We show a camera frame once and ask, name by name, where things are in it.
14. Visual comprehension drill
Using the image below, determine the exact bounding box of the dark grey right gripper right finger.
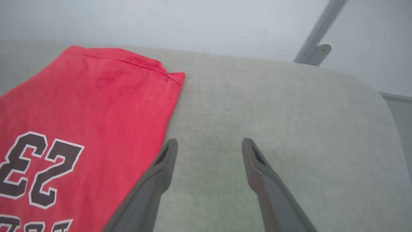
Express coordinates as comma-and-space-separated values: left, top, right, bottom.
242, 138, 318, 232

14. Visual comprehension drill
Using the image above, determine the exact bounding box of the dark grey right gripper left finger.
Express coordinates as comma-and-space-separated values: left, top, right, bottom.
102, 139, 178, 232

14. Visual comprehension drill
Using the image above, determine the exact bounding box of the red and white jersey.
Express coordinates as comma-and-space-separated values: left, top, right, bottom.
0, 45, 186, 232

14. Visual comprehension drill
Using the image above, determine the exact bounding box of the light grey fabric sofa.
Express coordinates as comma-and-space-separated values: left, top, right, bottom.
0, 40, 412, 232

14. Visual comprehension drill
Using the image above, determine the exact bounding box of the white round pipe bracket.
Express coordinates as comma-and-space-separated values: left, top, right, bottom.
309, 44, 332, 66

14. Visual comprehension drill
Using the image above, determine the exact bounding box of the grey wall conduit pipe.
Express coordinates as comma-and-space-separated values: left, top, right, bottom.
293, 0, 348, 64

